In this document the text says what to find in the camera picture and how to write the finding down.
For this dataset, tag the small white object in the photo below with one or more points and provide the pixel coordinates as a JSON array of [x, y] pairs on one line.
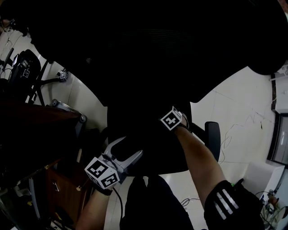
[[55, 186]]

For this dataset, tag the wooden cabinet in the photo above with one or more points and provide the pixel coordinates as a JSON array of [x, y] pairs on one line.
[[65, 193]]

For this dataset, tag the green packet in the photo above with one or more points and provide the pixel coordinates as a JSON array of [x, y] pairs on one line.
[[233, 184]]

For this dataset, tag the black office chair seat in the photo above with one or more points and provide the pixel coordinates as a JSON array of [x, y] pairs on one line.
[[153, 152]]

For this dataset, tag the person's right forearm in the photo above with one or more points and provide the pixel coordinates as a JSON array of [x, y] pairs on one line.
[[198, 157]]

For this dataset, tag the black mesh chair backrest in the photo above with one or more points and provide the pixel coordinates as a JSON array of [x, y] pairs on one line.
[[146, 45]]

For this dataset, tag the white box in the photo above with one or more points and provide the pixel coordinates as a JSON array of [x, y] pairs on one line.
[[263, 175]]

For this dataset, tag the person's black clothing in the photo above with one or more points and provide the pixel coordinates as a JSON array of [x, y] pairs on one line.
[[157, 206]]

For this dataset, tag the black chair armrest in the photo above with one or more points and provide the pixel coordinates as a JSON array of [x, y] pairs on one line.
[[94, 139], [212, 139]]

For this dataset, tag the black garment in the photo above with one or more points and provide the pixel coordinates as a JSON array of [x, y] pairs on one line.
[[239, 183]]

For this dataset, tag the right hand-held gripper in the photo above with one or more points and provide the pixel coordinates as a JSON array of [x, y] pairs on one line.
[[171, 118]]

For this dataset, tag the dark-framed glass door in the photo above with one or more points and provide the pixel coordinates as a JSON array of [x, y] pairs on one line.
[[281, 141]]

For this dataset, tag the spare hand-held gripper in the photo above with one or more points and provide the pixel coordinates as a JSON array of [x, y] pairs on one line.
[[63, 75], [25, 73]]

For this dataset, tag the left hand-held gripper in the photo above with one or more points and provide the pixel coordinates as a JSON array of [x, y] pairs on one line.
[[101, 173]]

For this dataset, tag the person's left forearm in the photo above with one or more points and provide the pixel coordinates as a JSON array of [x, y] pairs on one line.
[[92, 211]]

